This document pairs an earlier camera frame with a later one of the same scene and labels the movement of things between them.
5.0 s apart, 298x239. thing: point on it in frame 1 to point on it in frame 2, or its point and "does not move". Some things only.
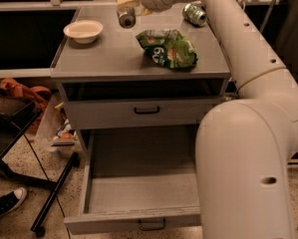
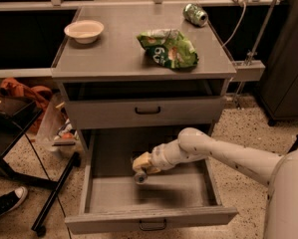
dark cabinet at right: (291, 33) does not move
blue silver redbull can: (126, 12) to (141, 177)
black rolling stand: (8, 117) does not move
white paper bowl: (83, 31) does not move
